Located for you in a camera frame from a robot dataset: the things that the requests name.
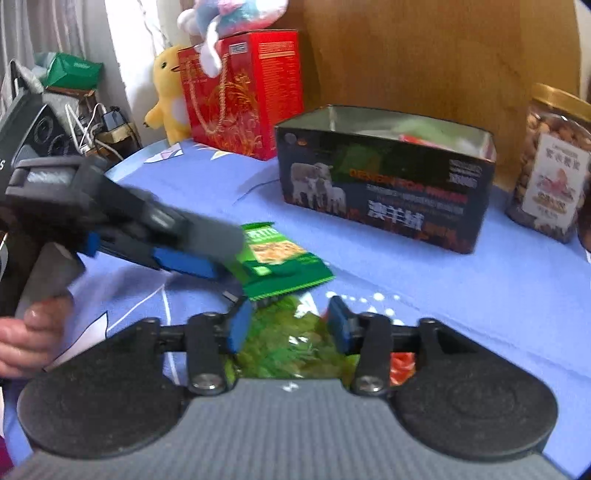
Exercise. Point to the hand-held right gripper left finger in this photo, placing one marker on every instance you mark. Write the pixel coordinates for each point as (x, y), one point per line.
(240, 328)

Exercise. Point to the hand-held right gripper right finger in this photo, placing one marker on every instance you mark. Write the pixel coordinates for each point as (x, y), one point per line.
(340, 330)

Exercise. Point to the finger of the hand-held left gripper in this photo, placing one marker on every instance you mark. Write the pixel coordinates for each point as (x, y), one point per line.
(184, 265)
(184, 230)

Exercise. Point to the clear green snack packet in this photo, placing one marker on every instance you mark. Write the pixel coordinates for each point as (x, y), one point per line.
(286, 344)

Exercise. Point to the black tin box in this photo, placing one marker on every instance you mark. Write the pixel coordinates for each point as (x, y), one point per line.
(383, 184)

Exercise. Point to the person's left hand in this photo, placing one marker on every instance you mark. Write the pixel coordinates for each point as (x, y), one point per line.
(32, 337)

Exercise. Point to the blue printed bedsheet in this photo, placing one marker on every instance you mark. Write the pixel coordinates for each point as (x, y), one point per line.
(415, 286)

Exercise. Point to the green cardboard box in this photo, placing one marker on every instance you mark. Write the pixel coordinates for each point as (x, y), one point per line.
(71, 71)

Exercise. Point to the yellow plush duck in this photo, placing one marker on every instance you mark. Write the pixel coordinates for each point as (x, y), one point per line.
(166, 97)

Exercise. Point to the red gift box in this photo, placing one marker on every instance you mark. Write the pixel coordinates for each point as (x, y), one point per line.
(240, 92)

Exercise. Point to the grey striped curtain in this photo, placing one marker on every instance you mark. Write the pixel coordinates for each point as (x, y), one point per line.
(46, 27)

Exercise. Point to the small red snack packet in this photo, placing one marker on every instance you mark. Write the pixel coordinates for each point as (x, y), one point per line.
(415, 139)

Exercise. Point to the pink and blue plush toy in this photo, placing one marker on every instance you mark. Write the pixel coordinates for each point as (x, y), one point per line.
(221, 18)

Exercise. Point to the pale green snack packet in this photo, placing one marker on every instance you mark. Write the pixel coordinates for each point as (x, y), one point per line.
(415, 125)

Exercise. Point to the gold-lid nut jar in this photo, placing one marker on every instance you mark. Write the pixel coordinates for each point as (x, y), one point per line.
(549, 175)

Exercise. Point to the dark nut jar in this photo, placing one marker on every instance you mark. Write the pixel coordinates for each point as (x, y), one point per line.
(585, 242)

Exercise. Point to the wooden headboard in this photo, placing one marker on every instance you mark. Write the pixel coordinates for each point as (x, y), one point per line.
(415, 55)

